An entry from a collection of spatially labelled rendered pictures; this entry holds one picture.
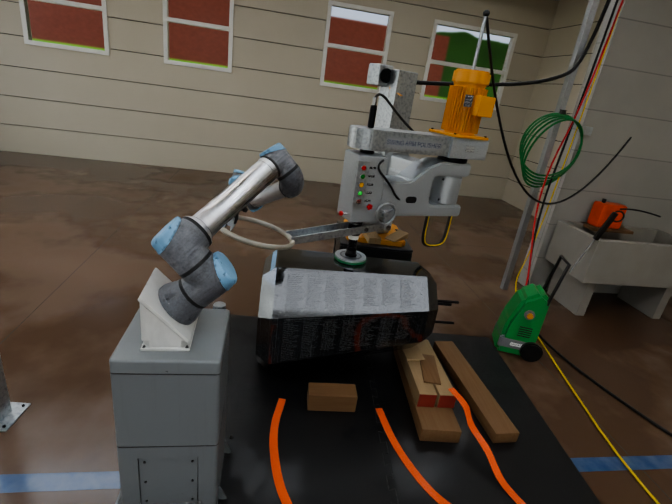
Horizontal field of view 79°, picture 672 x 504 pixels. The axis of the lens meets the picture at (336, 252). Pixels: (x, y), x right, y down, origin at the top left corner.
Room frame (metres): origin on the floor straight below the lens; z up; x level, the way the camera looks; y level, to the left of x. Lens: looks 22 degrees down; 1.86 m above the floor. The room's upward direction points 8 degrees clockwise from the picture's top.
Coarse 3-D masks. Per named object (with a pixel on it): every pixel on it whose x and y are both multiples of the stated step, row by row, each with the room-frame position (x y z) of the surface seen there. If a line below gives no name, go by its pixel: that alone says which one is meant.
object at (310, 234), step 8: (328, 224) 2.56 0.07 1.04; (336, 224) 2.58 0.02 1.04; (344, 224) 2.60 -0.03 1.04; (368, 224) 2.68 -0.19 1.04; (376, 224) 2.58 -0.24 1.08; (288, 232) 2.44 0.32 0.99; (296, 232) 2.46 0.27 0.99; (304, 232) 2.48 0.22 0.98; (312, 232) 2.51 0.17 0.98; (320, 232) 2.42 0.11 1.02; (328, 232) 2.43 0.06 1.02; (336, 232) 2.46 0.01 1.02; (344, 232) 2.48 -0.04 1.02; (352, 232) 2.51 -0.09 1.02; (360, 232) 2.53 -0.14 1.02; (296, 240) 2.35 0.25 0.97; (304, 240) 2.37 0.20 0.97; (312, 240) 2.39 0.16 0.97
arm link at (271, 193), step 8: (288, 176) 1.85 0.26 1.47; (296, 176) 1.86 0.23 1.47; (272, 184) 2.06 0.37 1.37; (280, 184) 1.91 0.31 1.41; (288, 184) 1.86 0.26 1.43; (296, 184) 1.87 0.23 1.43; (264, 192) 2.10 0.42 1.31; (272, 192) 2.02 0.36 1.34; (280, 192) 1.96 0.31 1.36; (288, 192) 1.89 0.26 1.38; (296, 192) 1.90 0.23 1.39; (256, 200) 2.19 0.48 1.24; (264, 200) 2.12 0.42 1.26; (272, 200) 2.09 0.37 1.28; (248, 208) 2.32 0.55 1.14; (256, 208) 2.29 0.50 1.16
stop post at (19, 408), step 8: (0, 360) 1.67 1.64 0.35; (0, 368) 1.66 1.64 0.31; (0, 376) 1.65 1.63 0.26; (0, 384) 1.64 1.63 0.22; (0, 392) 1.63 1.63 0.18; (0, 400) 1.62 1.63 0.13; (8, 400) 1.66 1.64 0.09; (0, 408) 1.60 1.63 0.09; (8, 408) 1.65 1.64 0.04; (16, 408) 1.69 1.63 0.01; (24, 408) 1.70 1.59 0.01; (0, 416) 1.60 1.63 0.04; (8, 416) 1.63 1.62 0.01; (16, 416) 1.64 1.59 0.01; (0, 424) 1.58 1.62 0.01; (8, 424) 1.58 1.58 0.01
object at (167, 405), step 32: (224, 320) 1.55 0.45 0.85; (128, 352) 1.25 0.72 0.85; (160, 352) 1.28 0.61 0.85; (192, 352) 1.30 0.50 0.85; (224, 352) 1.41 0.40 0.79; (128, 384) 1.20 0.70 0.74; (160, 384) 1.23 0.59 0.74; (192, 384) 1.25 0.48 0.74; (224, 384) 1.47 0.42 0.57; (128, 416) 1.20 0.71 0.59; (160, 416) 1.23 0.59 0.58; (192, 416) 1.25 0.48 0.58; (224, 416) 1.54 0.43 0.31; (128, 448) 1.20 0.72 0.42; (160, 448) 1.22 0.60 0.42; (192, 448) 1.25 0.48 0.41; (224, 448) 1.59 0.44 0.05; (128, 480) 1.20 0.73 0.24; (160, 480) 1.23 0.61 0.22; (192, 480) 1.25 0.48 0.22
